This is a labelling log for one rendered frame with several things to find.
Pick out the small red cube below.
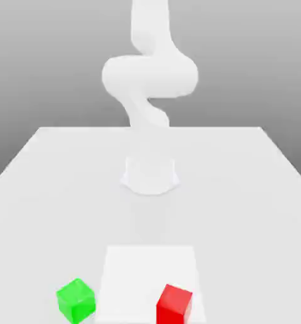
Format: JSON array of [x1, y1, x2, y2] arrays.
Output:
[[155, 283, 193, 324]]

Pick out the small green cube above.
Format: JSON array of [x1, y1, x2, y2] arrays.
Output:
[[55, 277, 97, 324]]

